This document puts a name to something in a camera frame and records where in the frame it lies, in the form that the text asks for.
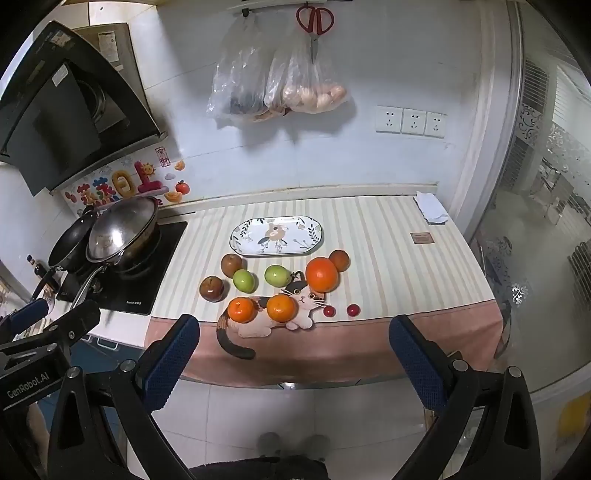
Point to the brown round fruit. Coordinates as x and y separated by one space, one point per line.
341 258
212 289
231 264

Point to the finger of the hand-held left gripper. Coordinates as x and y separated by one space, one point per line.
78 316
27 314

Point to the steel wok lid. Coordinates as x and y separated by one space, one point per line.
122 226

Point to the small orange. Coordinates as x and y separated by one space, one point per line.
242 309
281 308

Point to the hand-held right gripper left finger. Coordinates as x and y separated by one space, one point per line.
171 364

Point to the yellow object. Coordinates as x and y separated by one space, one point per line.
570 415

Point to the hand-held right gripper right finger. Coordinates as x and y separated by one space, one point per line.
415 364

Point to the clear bag with dark contents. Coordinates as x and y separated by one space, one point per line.
235 78

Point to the person's left forearm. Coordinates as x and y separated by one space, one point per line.
36 427

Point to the floral oval plate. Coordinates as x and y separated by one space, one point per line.
258 230

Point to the steel wok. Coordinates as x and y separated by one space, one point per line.
143 251

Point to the black frying pan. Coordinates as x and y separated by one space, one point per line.
69 244

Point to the grey slipper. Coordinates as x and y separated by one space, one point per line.
316 445
272 445

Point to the colourful wall stickers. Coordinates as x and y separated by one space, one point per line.
134 177

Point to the striped cat print tablecloth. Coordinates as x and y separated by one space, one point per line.
378 263

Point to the dark sauce bottle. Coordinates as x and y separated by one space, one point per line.
44 288

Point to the white wall hook rail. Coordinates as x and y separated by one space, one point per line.
277 5

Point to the brown square label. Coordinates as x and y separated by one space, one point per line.
421 238

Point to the green apple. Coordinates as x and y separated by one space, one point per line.
277 275
244 280

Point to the large orange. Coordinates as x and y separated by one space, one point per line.
322 275

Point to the person's dark trousers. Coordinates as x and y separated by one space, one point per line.
258 470

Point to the black range hood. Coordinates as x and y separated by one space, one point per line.
55 115

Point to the white folded cloth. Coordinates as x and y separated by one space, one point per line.
431 207

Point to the red cherry tomato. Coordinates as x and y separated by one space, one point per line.
328 311
353 310

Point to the white wall socket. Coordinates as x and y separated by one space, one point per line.
435 124
388 119
413 122

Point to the clear bag with pale contents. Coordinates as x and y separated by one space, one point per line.
314 90

